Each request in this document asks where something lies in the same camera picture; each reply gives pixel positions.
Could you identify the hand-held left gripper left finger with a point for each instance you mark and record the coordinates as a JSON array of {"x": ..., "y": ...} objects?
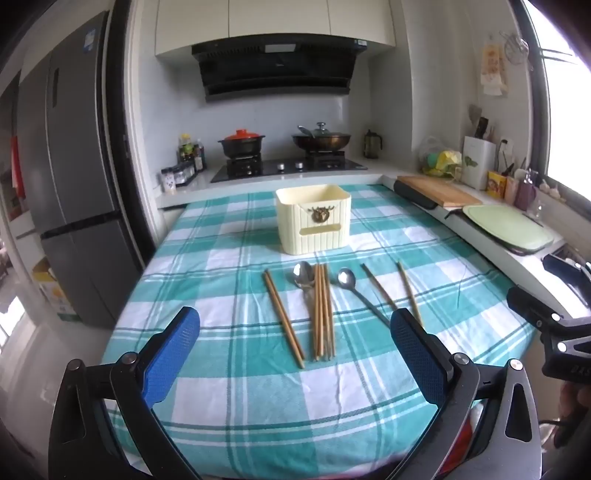
[{"x": 173, "y": 350}]

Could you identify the black gas stove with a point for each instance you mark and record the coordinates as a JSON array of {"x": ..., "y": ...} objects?
[{"x": 286, "y": 167}]

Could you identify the dark kettle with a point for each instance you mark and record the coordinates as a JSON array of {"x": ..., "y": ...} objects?
[{"x": 372, "y": 145}]

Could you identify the wooden cutting board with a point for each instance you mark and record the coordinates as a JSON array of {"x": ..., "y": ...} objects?
[{"x": 443, "y": 191}]

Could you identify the condiment bottles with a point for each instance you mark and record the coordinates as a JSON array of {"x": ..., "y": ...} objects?
[{"x": 191, "y": 154}]

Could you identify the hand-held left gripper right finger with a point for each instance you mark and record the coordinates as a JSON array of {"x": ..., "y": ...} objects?
[{"x": 415, "y": 355}]

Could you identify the white wall cabinets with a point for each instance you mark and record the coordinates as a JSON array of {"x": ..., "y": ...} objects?
[{"x": 277, "y": 23}]

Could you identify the yellow seasoning packet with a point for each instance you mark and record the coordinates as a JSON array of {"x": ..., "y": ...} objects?
[{"x": 497, "y": 184}]

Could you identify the green checked tablecloth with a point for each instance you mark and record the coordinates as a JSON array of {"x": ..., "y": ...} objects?
[{"x": 258, "y": 406}]

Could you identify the wok with glass lid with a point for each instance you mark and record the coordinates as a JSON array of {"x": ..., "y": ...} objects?
[{"x": 321, "y": 138}]

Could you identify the hanging yellow towel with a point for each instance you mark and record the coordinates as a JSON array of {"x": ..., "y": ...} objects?
[{"x": 491, "y": 69}]

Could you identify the wooden chopstick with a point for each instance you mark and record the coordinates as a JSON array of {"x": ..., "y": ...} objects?
[
  {"x": 316, "y": 314},
  {"x": 282, "y": 318},
  {"x": 329, "y": 314},
  {"x": 379, "y": 286},
  {"x": 287, "y": 316},
  {"x": 325, "y": 314},
  {"x": 410, "y": 293},
  {"x": 320, "y": 314}
]

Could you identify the steel spoon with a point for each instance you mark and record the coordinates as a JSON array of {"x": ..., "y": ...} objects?
[
  {"x": 302, "y": 274},
  {"x": 346, "y": 278}
]

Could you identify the black oblong pad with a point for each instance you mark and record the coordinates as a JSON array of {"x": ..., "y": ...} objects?
[{"x": 415, "y": 196}]

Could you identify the black clay pot red lid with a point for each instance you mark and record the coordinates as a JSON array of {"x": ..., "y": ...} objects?
[{"x": 241, "y": 143}]

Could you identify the cream ribbed utensil holder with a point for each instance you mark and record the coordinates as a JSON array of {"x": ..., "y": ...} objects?
[{"x": 314, "y": 221}]

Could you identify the grey refrigerator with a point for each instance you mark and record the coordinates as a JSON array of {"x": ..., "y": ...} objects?
[{"x": 78, "y": 184}]

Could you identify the black range hood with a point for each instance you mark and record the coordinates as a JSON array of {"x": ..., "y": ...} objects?
[{"x": 277, "y": 69}]

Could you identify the plastic bag with produce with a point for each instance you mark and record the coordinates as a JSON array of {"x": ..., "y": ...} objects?
[{"x": 441, "y": 159}]

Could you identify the kitchen spatulas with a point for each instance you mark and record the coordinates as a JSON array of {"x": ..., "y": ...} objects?
[{"x": 478, "y": 121}]

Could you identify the person's right hand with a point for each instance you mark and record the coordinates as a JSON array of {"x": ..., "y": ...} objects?
[{"x": 575, "y": 406}]

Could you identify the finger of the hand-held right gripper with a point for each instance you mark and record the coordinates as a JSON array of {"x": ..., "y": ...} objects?
[
  {"x": 565, "y": 274},
  {"x": 531, "y": 304}
]

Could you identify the purple cup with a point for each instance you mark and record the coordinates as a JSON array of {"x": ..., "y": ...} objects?
[{"x": 525, "y": 196}]

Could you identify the spice jar rack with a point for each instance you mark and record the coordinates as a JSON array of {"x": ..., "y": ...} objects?
[{"x": 178, "y": 177}]

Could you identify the cardboard box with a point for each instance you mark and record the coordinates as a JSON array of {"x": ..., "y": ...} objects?
[{"x": 53, "y": 290}]

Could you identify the pink packet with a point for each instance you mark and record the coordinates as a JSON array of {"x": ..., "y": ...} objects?
[{"x": 511, "y": 191}]

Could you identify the green cutting board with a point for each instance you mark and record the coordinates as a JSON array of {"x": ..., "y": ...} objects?
[{"x": 508, "y": 228}]

